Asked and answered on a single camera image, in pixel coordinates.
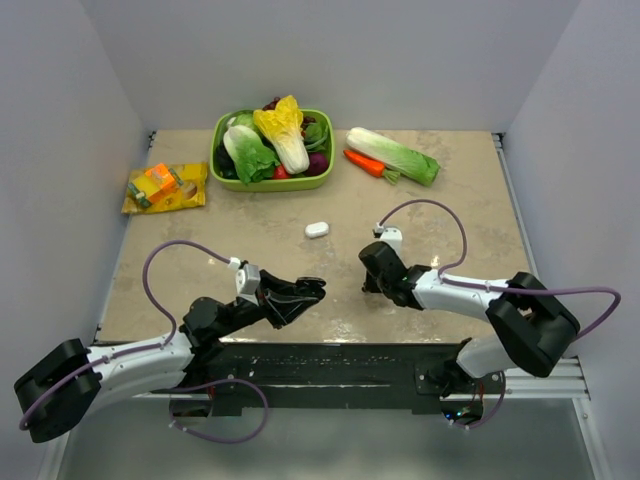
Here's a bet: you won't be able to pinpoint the dark green leafy vegetable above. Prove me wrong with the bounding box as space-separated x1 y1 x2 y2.
303 122 329 152

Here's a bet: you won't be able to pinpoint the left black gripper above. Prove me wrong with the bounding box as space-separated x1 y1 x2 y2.
216 269 318 338

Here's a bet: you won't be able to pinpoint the green lettuce in basket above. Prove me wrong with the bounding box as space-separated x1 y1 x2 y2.
223 125 280 185

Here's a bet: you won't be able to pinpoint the black earbud charging case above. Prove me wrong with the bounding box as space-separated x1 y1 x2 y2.
295 277 326 301

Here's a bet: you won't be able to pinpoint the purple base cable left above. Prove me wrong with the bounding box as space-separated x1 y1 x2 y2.
168 374 270 445

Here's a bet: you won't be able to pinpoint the yellow napa cabbage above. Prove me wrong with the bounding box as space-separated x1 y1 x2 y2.
253 95 309 175

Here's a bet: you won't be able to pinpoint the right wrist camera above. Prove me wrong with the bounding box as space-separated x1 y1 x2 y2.
373 224 403 256

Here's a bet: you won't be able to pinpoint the white earbud charging case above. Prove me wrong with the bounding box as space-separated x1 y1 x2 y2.
304 221 330 239

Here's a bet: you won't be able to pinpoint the purple onion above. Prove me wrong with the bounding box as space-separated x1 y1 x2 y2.
304 152 329 177

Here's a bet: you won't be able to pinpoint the orange juice box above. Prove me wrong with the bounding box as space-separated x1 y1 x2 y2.
128 163 183 208

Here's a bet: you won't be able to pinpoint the orange toy carrot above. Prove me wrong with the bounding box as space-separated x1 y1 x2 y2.
343 150 400 185

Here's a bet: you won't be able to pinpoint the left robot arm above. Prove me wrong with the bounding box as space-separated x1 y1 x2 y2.
14 266 326 443

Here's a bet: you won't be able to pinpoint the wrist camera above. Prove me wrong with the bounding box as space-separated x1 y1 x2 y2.
373 224 403 256
228 257 261 297

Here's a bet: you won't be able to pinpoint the yellow snack bag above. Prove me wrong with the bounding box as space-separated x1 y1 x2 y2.
121 163 207 215

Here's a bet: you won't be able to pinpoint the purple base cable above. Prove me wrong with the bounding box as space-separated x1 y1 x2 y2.
447 372 507 430
168 374 270 445

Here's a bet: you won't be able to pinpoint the round green cabbage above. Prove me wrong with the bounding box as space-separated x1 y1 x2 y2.
226 111 260 134

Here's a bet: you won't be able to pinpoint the napa cabbage on table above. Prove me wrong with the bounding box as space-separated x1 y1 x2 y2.
346 127 440 187

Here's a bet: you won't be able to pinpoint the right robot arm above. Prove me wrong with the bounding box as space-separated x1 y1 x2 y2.
359 241 580 393

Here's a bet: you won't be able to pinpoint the dark red grapes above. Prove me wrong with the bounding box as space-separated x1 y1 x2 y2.
262 97 281 111

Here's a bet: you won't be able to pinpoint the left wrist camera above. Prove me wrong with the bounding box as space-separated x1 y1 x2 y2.
228 257 261 297

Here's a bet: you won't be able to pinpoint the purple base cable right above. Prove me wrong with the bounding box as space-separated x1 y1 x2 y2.
447 372 507 430

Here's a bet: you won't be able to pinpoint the green plastic basket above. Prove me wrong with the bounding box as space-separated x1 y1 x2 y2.
209 108 336 193

